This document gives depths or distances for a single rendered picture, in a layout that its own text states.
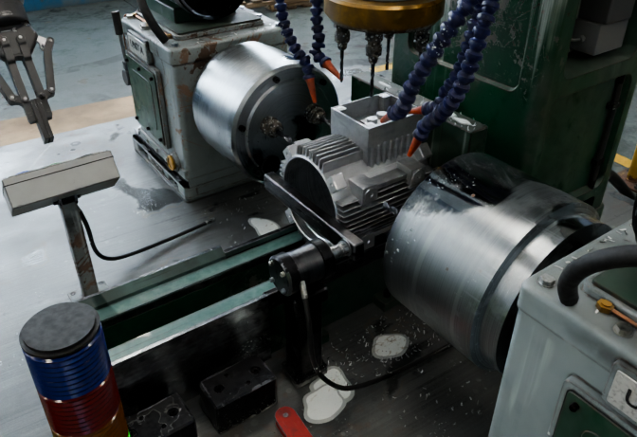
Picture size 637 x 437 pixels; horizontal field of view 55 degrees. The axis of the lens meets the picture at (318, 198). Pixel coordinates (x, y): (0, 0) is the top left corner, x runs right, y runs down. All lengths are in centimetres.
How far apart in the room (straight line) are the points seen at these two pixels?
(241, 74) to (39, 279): 55
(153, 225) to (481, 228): 82
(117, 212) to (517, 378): 98
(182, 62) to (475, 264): 78
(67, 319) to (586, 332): 45
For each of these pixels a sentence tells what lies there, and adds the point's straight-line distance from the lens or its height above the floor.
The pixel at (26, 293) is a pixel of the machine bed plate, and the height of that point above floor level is 80.
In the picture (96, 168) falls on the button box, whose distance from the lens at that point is 106.
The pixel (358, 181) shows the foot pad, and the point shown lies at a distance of 95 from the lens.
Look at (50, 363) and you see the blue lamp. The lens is 52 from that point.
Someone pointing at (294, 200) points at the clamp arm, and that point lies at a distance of 99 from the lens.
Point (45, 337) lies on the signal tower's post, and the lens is 52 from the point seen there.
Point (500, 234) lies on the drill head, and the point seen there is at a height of 114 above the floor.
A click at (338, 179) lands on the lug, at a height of 109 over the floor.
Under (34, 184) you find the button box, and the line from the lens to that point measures 105.
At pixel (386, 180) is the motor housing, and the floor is 106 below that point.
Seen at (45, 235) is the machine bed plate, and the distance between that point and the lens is 142.
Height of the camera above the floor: 156
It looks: 32 degrees down
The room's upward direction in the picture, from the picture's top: straight up
